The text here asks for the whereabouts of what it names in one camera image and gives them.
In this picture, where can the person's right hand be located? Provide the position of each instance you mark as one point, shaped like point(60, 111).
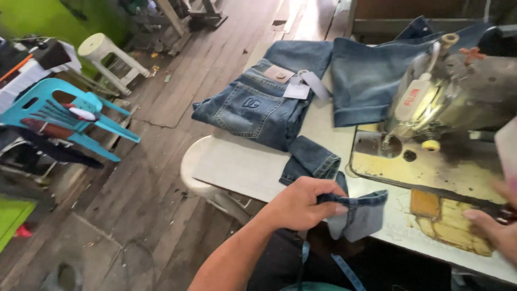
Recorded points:
point(490, 226)

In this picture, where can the person's left hand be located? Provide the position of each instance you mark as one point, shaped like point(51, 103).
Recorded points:
point(297, 204)

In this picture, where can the person's right fingers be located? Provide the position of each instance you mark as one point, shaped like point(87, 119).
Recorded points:
point(480, 220)

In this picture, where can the dark scissors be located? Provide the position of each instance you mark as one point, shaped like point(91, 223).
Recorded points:
point(505, 213)

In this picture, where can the blue denim jeans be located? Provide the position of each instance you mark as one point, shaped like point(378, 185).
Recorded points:
point(258, 105)
point(363, 76)

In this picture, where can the grey industrial sewing machine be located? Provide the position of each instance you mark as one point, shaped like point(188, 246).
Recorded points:
point(440, 117)

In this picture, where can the blue measuring tape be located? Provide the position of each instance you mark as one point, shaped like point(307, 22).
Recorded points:
point(339, 268)

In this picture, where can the folded blue denim jeans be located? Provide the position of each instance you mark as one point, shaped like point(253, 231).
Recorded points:
point(363, 76)

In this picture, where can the white paper hang tag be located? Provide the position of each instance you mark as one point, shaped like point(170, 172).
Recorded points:
point(297, 89)

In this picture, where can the round white plastic stool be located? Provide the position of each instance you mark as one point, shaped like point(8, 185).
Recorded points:
point(202, 178)

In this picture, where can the turquoise plastic chair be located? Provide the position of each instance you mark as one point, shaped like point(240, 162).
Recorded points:
point(64, 117)

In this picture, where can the dark clothes heap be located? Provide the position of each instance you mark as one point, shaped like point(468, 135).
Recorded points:
point(48, 149)

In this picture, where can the cluttered table with cloths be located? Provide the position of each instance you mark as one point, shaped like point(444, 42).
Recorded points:
point(32, 68)

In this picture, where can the wooden frame pieces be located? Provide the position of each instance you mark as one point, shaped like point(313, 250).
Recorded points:
point(190, 16)

